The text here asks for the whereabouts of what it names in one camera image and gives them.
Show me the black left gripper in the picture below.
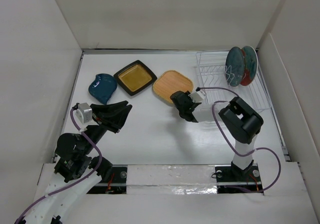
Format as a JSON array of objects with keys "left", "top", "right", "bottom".
[{"left": 82, "top": 100, "right": 133, "bottom": 153}]

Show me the woven bamboo tray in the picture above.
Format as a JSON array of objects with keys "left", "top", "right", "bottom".
[{"left": 152, "top": 70, "right": 194, "bottom": 106}]

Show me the dark blue leaf dish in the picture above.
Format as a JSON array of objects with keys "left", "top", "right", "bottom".
[{"left": 88, "top": 73, "right": 118, "bottom": 105}]

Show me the square black yellow plate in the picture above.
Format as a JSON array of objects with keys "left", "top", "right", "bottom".
[{"left": 113, "top": 60, "right": 158, "bottom": 96}]

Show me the round grey teal plate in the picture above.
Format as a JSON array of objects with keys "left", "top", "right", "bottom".
[{"left": 225, "top": 47, "right": 245, "bottom": 87}]

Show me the round teal red plate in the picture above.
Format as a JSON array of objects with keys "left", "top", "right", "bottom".
[{"left": 241, "top": 46, "right": 259, "bottom": 86}]

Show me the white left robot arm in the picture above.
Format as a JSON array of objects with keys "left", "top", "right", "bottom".
[{"left": 16, "top": 101, "right": 132, "bottom": 223}]

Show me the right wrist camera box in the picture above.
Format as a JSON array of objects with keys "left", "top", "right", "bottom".
[{"left": 188, "top": 87, "right": 206, "bottom": 103}]

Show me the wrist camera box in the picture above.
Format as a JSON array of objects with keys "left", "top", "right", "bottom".
[
  {"left": 188, "top": 87, "right": 206, "bottom": 103},
  {"left": 73, "top": 103, "right": 93, "bottom": 125}
]

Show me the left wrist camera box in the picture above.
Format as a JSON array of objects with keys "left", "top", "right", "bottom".
[{"left": 73, "top": 103, "right": 93, "bottom": 125}]

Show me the white wire dish rack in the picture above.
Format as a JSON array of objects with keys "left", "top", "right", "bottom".
[{"left": 196, "top": 51, "right": 271, "bottom": 113}]

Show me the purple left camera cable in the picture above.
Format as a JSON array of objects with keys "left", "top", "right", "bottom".
[{"left": 13, "top": 106, "right": 103, "bottom": 224}]

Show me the purple camera cable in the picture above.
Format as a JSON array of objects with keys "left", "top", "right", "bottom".
[
  {"left": 197, "top": 86, "right": 282, "bottom": 193},
  {"left": 13, "top": 106, "right": 103, "bottom": 224}
]

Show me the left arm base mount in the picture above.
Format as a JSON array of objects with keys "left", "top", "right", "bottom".
[{"left": 87, "top": 165, "right": 128, "bottom": 194}]

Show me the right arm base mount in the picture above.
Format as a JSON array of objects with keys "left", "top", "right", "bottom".
[{"left": 211, "top": 164, "right": 263, "bottom": 194}]

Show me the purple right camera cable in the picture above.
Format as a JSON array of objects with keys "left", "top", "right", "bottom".
[{"left": 197, "top": 86, "right": 282, "bottom": 193}]

